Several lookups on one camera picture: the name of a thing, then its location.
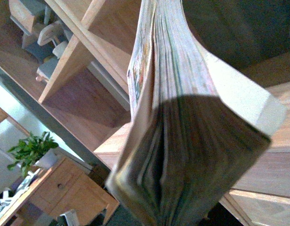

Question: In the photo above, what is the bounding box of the white illustrated paperback book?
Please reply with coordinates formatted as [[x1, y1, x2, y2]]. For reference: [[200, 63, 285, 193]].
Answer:
[[106, 0, 286, 226]]

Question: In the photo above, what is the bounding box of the small wooden side cabinet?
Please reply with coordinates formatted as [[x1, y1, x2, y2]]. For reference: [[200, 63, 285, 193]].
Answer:
[[0, 157, 119, 226]]

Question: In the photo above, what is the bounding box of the green potted plant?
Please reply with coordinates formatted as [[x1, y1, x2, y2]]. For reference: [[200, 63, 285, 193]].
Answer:
[[7, 131, 59, 177]]

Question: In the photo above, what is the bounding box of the wooden chair with grey cushion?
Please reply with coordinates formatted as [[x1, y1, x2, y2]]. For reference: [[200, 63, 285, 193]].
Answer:
[[8, 0, 72, 82]]

